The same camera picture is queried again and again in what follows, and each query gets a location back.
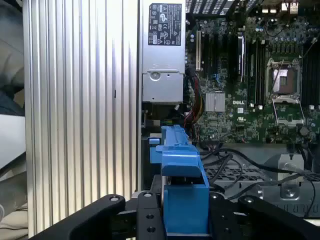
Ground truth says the CPU socket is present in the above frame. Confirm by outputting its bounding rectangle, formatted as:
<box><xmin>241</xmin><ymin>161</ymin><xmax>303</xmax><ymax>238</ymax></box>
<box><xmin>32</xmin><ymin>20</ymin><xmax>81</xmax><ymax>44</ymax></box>
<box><xmin>265</xmin><ymin>57</ymin><xmax>303</xmax><ymax>96</ymax></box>

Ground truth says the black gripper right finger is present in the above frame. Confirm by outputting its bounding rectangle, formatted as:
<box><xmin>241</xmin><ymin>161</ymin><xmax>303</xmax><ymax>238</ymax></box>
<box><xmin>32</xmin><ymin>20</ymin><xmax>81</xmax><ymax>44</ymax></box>
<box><xmin>208</xmin><ymin>191</ymin><xmax>320</xmax><ymax>240</ymax></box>

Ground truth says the silver power supply unit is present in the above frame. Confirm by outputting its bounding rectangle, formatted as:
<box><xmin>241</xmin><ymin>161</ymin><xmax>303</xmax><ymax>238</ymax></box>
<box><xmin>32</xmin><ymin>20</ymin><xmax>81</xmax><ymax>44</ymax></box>
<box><xmin>141</xmin><ymin>0</ymin><xmax>187</xmax><ymax>104</ymax></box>

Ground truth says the silver chipset heatsink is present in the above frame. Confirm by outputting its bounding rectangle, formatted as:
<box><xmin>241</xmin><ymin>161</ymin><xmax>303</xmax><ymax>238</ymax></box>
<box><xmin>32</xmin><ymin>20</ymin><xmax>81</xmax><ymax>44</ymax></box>
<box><xmin>204</xmin><ymin>91</ymin><xmax>226</xmax><ymax>113</ymax></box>

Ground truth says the dark grey PC case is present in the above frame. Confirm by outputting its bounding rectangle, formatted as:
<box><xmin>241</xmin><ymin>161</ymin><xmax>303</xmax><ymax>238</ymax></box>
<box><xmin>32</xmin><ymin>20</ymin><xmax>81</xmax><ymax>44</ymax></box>
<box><xmin>136</xmin><ymin>0</ymin><xmax>320</xmax><ymax>221</ymax></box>

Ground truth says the green Dell motherboard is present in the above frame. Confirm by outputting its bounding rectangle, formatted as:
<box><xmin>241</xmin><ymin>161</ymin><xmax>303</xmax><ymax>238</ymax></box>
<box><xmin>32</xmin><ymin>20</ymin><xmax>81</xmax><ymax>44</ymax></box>
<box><xmin>186</xmin><ymin>14</ymin><xmax>320</xmax><ymax>145</ymax></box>

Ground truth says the perforated metal disk bay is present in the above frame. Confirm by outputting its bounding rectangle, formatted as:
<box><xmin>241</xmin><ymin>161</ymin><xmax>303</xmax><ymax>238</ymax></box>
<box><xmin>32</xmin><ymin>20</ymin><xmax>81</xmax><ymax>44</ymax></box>
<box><xmin>204</xmin><ymin>149</ymin><xmax>320</xmax><ymax>219</ymax></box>

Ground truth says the thin black disk wire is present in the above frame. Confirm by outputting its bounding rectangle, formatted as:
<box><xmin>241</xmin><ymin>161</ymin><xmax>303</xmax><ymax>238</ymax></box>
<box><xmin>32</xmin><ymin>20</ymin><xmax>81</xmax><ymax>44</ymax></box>
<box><xmin>209</xmin><ymin>152</ymin><xmax>244</xmax><ymax>186</ymax></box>
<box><xmin>199</xmin><ymin>147</ymin><xmax>320</xmax><ymax>176</ymax></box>

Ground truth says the black RAM slot bank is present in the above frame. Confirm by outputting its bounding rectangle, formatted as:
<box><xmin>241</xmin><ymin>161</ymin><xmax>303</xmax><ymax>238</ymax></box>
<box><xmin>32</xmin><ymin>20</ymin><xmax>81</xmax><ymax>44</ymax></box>
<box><xmin>246</xmin><ymin>39</ymin><xmax>266</xmax><ymax>106</ymax></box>

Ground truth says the blue disk carrier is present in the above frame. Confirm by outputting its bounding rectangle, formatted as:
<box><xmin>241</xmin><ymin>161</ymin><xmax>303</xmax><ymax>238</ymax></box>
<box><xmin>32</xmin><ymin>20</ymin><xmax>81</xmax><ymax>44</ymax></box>
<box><xmin>148</xmin><ymin>138</ymin><xmax>163</xmax><ymax>164</ymax></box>
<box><xmin>155</xmin><ymin>124</ymin><xmax>211</xmax><ymax>237</ymax></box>

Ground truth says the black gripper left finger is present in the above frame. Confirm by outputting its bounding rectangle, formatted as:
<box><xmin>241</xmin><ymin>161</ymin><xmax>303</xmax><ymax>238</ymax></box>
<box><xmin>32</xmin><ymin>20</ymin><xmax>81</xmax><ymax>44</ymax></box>
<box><xmin>29</xmin><ymin>191</ymin><xmax>165</xmax><ymax>240</ymax></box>

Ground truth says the white expansion slot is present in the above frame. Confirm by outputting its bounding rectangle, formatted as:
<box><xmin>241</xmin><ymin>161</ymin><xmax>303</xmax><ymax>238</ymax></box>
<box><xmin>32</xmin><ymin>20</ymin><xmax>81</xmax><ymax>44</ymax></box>
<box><xmin>195</xmin><ymin>30</ymin><xmax>202</xmax><ymax>72</ymax></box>

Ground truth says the metal socket cover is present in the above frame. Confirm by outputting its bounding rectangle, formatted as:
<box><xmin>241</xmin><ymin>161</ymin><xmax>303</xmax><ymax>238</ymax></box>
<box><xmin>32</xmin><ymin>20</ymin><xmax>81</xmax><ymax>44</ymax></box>
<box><xmin>271</xmin><ymin>95</ymin><xmax>306</xmax><ymax>128</ymax></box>

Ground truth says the coloured power wire bundle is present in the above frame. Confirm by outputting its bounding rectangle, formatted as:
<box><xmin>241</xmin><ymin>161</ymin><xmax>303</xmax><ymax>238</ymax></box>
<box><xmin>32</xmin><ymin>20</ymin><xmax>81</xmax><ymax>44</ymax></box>
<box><xmin>184</xmin><ymin>69</ymin><xmax>205</xmax><ymax>141</ymax></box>

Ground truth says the thin wire locking lever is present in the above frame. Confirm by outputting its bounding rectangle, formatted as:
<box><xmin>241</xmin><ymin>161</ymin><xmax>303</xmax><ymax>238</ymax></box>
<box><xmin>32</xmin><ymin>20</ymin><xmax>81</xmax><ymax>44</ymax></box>
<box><xmin>301</xmin><ymin>34</ymin><xmax>320</xmax><ymax>53</ymax></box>

